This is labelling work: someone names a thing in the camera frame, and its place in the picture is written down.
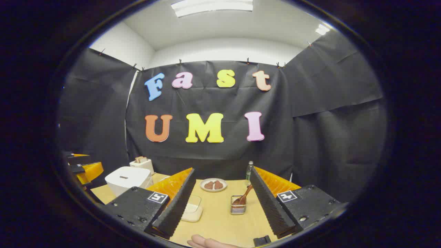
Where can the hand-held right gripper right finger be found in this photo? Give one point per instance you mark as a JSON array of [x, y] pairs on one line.
[[268, 203]]

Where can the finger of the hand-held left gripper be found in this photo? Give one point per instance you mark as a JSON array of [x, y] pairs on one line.
[[76, 155], [91, 171]]

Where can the clear glass container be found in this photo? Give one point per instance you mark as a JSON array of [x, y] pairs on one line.
[[194, 201]]

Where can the long ceiling light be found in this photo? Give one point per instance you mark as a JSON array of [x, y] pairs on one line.
[[212, 7]]

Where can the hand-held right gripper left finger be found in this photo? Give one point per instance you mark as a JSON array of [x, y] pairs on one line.
[[175, 206]]

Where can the black backdrop cloth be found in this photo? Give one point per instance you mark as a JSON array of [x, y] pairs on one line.
[[206, 100]]

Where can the white toaster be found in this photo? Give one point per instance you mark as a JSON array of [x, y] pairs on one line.
[[144, 167]]

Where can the white rice cooker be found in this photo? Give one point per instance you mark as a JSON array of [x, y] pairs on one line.
[[127, 179]]

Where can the brown meat piece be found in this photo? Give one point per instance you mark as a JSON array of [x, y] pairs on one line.
[[218, 185], [208, 185]]

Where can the brown wooden spoon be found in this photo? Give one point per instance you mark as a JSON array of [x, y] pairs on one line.
[[246, 193]]

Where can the small ceiling light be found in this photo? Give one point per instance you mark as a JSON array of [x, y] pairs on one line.
[[322, 29]]

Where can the white rice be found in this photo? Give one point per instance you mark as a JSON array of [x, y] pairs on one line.
[[193, 213]]

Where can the white round plate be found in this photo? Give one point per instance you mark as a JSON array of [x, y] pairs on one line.
[[213, 190]]

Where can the brown bread slice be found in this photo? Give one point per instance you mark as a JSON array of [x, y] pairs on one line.
[[140, 159]]

